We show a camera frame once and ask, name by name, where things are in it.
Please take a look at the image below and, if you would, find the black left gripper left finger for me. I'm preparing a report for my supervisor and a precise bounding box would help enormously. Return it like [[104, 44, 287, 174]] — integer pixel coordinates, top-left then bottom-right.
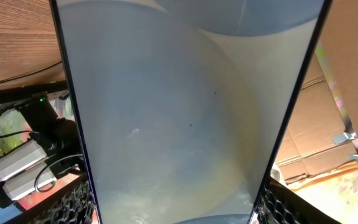
[[11, 175, 96, 224]]

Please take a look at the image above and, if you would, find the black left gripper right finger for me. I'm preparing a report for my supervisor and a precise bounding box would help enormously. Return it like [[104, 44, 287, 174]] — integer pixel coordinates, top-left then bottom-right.
[[255, 179, 339, 224]]

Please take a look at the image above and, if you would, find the blue Galaxy smartphone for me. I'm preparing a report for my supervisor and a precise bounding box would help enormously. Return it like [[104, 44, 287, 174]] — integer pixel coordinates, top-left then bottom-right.
[[50, 0, 331, 223]]

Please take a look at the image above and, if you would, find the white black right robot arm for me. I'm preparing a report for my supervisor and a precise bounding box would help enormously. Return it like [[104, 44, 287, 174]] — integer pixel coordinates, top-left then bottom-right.
[[0, 95, 85, 182]]

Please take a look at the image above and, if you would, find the brown cardboard box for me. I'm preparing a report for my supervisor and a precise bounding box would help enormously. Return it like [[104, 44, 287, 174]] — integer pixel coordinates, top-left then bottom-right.
[[276, 1, 358, 181]]

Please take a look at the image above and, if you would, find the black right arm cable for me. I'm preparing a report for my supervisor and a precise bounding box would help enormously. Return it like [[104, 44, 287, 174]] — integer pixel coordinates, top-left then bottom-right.
[[0, 129, 84, 194]]

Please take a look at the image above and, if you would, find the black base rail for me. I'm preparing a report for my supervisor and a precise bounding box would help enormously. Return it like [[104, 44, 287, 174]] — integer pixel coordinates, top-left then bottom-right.
[[0, 81, 68, 103]]

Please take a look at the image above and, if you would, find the black charger cable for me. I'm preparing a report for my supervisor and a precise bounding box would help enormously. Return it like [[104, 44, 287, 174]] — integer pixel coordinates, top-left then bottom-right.
[[0, 60, 63, 90]]

